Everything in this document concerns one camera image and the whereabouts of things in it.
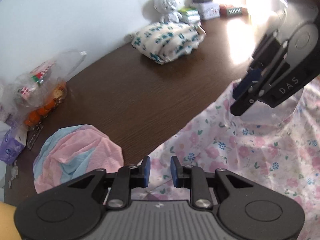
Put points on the purple tissue pack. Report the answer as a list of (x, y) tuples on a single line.
[(13, 143)]

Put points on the white blue patterned folded cloth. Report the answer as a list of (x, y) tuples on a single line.
[(166, 42)]

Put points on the pink floral dress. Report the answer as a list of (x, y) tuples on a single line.
[(275, 147)]

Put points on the white printed small box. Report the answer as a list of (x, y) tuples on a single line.
[(208, 11)]

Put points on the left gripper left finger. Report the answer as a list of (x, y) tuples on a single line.
[(145, 168)]

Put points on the green white small box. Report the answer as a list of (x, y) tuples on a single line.
[(189, 15)]

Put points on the yellow thermos jug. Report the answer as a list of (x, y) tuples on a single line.
[(8, 229)]

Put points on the white robot figurine speaker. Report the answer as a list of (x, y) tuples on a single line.
[(168, 10)]

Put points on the red brown small box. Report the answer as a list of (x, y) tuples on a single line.
[(228, 11)]

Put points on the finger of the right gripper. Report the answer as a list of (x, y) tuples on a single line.
[(246, 83), (245, 97)]

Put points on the plastic bag with oranges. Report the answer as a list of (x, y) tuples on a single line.
[(33, 95)]

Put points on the pink and blue garment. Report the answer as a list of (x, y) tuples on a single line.
[(73, 151)]

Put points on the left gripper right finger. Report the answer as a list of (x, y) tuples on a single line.
[(177, 172)]

